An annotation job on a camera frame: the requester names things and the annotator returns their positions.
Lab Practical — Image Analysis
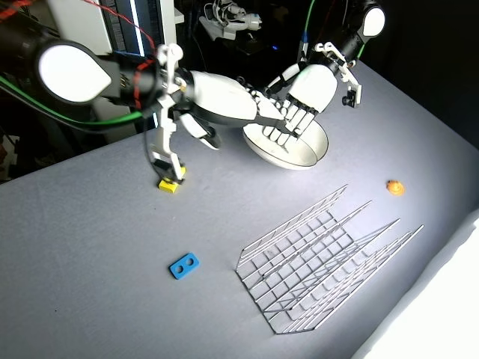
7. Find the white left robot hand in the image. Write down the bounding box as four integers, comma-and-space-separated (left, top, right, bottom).
263, 63, 339, 148

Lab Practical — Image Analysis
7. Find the white plate with black rim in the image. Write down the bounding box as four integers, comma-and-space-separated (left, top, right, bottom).
295, 118, 330, 165

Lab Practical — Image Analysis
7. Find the white plate with barcode sticker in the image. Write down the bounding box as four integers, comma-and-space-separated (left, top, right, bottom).
242, 121, 321, 171

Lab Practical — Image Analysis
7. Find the white robot part on stand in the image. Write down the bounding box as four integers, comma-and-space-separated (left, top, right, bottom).
199, 0, 263, 41

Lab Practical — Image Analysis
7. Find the orange swirl cookie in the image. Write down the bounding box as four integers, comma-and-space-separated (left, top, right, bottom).
386, 179, 406, 197

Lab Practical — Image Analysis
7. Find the yellow rectangular block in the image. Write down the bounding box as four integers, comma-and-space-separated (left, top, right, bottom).
158, 167, 187, 194

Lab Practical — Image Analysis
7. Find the blue block with two holes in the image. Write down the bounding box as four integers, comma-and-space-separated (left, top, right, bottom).
168, 252, 201, 280

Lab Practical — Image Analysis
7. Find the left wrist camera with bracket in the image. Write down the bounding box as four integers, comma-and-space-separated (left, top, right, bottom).
313, 41, 363, 109

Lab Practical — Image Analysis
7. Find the silver wire dish rack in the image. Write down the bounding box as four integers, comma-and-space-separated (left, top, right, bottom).
235, 184, 426, 335

